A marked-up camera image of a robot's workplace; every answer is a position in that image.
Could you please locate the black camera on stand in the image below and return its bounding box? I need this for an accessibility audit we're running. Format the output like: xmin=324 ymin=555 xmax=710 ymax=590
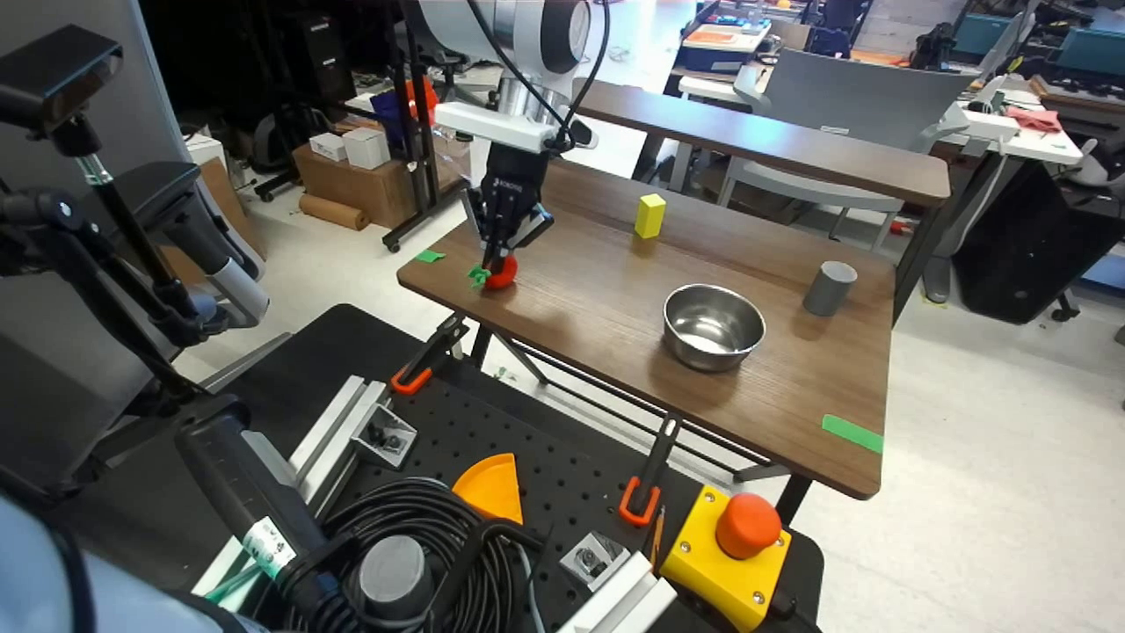
xmin=0 ymin=26 xmax=126 ymax=142

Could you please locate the cardboard box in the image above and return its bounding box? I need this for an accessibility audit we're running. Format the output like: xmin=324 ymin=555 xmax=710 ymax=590
xmin=288 ymin=114 xmax=474 ymax=231

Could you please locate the orange wedge piece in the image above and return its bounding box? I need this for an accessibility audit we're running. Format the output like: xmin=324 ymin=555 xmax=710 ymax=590
xmin=451 ymin=452 xmax=527 ymax=527

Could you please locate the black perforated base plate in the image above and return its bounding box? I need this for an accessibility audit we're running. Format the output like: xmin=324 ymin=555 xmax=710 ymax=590
xmin=66 ymin=302 xmax=827 ymax=633

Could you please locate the red strawberry plush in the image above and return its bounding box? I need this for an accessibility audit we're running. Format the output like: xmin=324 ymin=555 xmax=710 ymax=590
xmin=467 ymin=255 xmax=522 ymax=295

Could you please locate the yellow emergency stop box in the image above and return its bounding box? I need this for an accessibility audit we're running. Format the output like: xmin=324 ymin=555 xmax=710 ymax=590
xmin=660 ymin=481 xmax=795 ymax=633

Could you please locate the orange black clamp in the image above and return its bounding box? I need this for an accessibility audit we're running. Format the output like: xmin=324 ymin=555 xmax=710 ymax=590
xmin=615 ymin=414 xmax=684 ymax=532
xmin=385 ymin=309 xmax=469 ymax=400

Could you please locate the brown wooden table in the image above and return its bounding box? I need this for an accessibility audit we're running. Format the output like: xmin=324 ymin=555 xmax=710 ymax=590
xmin=394 ymin=159 xmax=898 ymax=503

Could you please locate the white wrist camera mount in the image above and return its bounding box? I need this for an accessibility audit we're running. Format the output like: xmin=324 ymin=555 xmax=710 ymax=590
xmin=433 ymin=98 xmax=577 ymax=154

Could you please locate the steel bowl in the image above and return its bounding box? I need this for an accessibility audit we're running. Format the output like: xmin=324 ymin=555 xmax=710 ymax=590
xmin=660 ymin=282 xmax=771 ymax=377

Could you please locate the black bag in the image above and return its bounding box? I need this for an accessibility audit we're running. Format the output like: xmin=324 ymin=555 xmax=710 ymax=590
xmin=947 ymin=159 xmax=1125 ymax=329

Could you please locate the aluminium rail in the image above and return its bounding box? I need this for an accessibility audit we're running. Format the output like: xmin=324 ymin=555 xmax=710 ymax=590
xmin=551 ymin=554 xmax=680 ymax=633
xmin=190 ymin=374 xmax=394 ymax=601

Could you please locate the black floor stand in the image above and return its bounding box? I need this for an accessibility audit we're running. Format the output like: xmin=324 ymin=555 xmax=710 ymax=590
xmin=380 ymin=0 xmax=479 ymax=258

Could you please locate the yellow block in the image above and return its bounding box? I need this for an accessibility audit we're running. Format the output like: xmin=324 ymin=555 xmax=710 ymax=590
xmin=631 ymin=190 xmax=670 ymax=247

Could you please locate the gray cylinder cup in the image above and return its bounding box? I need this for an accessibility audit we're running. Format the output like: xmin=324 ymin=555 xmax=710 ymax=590
xmin=801 ymin=258 xmax=860 ymax=321

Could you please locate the black cable coil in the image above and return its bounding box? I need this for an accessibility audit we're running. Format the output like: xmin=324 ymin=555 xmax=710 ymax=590
xmin=248 ymin=473 xmax=547 ymax=633

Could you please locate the long green tape strip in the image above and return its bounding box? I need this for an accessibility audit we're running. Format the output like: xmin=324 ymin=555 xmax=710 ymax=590
xmin=817 ymin=412 xmax=887 ymax=458

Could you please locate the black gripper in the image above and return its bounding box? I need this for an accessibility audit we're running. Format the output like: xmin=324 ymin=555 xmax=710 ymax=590
xmin=465 ymin=142 xmax=557 ymax=287

